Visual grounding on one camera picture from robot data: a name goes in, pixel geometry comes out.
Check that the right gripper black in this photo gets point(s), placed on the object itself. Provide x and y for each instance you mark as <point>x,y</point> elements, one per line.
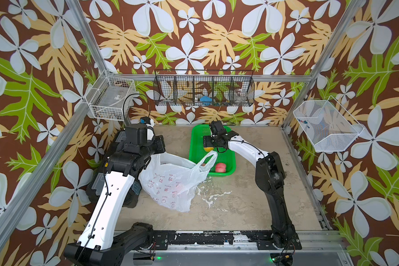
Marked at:
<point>206,140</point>

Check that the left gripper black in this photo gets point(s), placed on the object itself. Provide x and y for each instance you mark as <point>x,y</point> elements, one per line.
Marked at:
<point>158,140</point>

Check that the pink peach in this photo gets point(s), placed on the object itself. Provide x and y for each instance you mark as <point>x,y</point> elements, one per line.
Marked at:
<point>220,168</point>

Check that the white plastic bag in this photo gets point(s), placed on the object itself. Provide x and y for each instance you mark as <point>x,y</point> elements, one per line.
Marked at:
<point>171,181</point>

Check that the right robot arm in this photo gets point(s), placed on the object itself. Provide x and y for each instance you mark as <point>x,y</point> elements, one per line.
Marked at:
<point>269,177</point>

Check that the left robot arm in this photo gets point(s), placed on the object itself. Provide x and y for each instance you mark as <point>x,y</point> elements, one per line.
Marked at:
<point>129,154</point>

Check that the blue object in basket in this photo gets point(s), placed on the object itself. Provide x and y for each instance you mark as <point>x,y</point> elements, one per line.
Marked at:
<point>205,100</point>

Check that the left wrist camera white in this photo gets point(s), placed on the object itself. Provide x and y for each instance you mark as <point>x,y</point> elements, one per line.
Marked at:
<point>150,126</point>

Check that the black wire basket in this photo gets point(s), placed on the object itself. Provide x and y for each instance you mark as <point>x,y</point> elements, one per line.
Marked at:
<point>186,87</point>

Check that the white wire basket left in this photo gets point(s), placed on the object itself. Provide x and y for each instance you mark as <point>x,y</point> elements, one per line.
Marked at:
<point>110,96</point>

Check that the white wire basket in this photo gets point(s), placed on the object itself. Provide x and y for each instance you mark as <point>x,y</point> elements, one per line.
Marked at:
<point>110,96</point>
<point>328,125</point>

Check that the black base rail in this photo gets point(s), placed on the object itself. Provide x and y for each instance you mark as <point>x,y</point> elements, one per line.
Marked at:
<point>262,239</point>

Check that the white wire basket right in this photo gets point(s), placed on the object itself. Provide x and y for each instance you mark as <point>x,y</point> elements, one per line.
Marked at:
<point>328,125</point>

